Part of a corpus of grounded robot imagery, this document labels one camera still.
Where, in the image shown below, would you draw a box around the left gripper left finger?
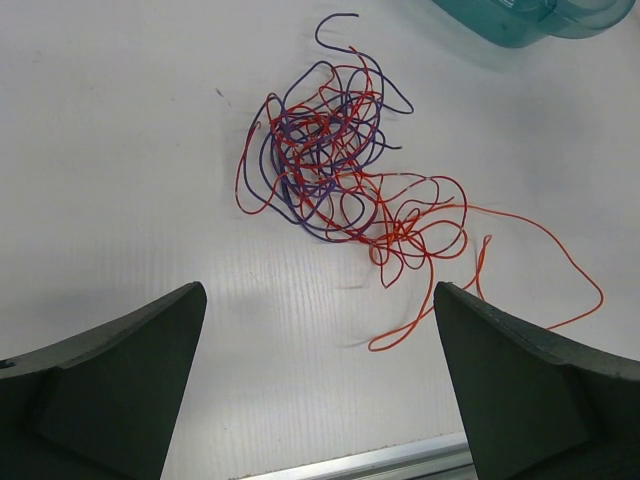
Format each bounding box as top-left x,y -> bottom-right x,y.
1,282 -> 207,479

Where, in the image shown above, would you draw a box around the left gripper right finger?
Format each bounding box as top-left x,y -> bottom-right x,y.
434,282 -> 639,479

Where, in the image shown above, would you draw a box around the red purple wire ball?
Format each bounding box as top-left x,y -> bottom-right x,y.
234,30 -> 469,269

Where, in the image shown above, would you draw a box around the teal transparent plastic tray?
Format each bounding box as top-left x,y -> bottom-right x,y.
436,0 -> 635,49

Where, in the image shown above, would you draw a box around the aluminium mounting rail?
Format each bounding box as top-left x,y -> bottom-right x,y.
259,433 -> 477,480

